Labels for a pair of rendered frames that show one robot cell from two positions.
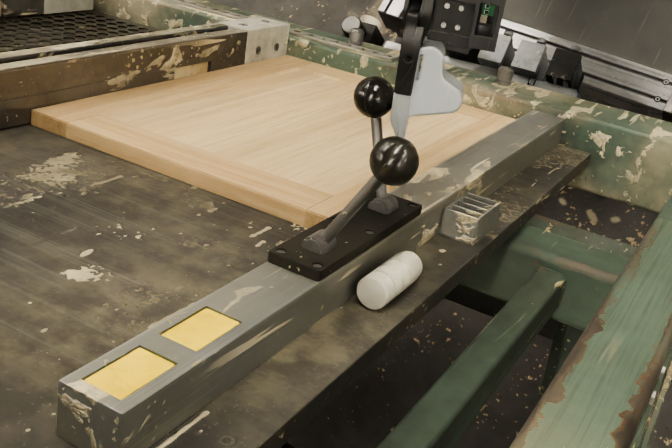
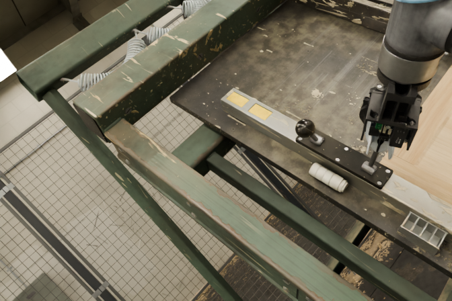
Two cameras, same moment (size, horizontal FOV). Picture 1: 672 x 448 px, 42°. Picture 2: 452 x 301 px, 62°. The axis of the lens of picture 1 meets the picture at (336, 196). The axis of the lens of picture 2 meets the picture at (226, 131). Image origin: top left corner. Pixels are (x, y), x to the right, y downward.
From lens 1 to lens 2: 91 cm
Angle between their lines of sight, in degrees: 88
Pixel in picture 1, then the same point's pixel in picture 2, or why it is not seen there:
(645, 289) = (308, 269)
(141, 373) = (237, 101)
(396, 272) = (322, 174)
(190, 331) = (257, 109)
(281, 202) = not seen: hidden behind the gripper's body
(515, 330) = (354, 259)
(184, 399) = (239, 115)
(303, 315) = (288, 143)
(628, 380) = (229, 222)
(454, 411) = (283, 211)
